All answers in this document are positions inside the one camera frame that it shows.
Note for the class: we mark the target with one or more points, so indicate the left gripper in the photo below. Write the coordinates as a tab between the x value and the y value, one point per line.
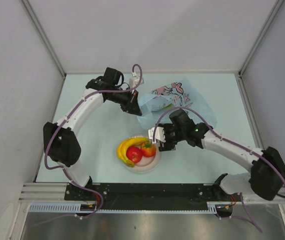
131	105

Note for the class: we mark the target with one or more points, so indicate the green fake fruit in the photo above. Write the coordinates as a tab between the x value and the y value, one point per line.
167	107

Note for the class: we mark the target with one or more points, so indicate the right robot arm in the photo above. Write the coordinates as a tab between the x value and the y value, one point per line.
265	168

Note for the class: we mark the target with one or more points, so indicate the red fake apple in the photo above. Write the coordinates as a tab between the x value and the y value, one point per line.
134	154

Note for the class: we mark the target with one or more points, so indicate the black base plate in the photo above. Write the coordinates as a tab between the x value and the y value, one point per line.
157	204

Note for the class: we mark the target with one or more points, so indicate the light blue plastic bag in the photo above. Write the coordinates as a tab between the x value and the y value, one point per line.
180	94

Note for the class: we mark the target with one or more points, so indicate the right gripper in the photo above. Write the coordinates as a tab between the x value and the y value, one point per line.
167	145

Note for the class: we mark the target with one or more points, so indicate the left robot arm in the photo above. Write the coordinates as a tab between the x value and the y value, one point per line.
61	147

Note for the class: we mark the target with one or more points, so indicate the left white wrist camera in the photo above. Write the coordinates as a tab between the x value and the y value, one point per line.
135	81

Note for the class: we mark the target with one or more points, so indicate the orange red fake peach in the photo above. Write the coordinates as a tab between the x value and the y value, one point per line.
148	149

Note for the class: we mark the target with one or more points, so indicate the aluminium frame rail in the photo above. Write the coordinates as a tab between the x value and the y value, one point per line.
66	191

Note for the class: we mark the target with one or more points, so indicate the white paper plate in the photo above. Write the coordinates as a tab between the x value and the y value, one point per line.
146	164

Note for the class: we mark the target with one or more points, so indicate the yellow fake fruit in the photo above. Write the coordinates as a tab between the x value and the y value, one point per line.
125	145

